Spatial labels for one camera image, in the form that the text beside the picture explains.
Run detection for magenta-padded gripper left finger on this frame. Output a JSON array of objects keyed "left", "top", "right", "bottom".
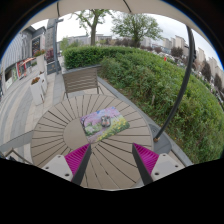
[{"left": 40, "top": 143, "right": 92, "bottom": 186}]

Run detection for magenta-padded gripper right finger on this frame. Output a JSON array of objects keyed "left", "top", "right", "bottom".
[{"left": 131, "top": 143, "right": 184, "bottom": 186}]

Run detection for floral print mouse pad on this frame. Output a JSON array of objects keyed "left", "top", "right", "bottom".
[{"left": 79, "top": 106, "right": 131, "bottom": 144}]

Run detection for grey parasol base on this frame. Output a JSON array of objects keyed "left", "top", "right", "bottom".
[{"left": 146, "top": 123, "right": 173, "bottom": 156}]

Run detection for white planter box with flowers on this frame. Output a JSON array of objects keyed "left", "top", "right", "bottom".
[{"left": 29, "top": 76, "right": 46, "bottom": 106}]

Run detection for dark curved parasol pole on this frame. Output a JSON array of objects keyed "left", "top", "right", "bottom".
[{"left": 153, "top": 24, "right": 198, "bottom": 143}]

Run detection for green hedge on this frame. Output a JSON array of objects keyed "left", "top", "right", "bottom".
[{"left": 63, "top": 45, "right": 224, "bottom": 164}]

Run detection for brown slatted wooden chair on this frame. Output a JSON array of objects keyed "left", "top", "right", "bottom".
[{"left": 61, "top": 66, "right": 104, "bottom": 99}]

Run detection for tall white planter with flowers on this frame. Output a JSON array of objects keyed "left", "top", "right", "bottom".
[{"left": 34, "top": 49, "right": 48, "bottom": 74}]

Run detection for grey shopfront building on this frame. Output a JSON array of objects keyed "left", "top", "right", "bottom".
[{"left": 0, "top": 25, "right": 47, "bottom": 101}]

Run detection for distant apartment buildings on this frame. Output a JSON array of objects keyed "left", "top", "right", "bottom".
[{"left": 139, "top": 34, "right": 224, "bottom": 94}]

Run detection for grey sign pillar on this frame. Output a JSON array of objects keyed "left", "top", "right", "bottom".
[{"left": 44, "top": 18, "right": 64, "bottom": 75}]

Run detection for slim sparse-leaved tree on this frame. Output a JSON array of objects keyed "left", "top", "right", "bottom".
[{"left": 69, "top": 8, "right": 113, "bottom": 47}]

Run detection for round leafy tree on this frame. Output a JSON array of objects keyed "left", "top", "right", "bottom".
[{"left": 110, "top": 12, "right": 164, "bottom": 48}]

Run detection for beige parasol canopy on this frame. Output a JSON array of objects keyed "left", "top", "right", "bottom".
[{"left": 21, "top": 0, "right": 204, "bottom": 34}]

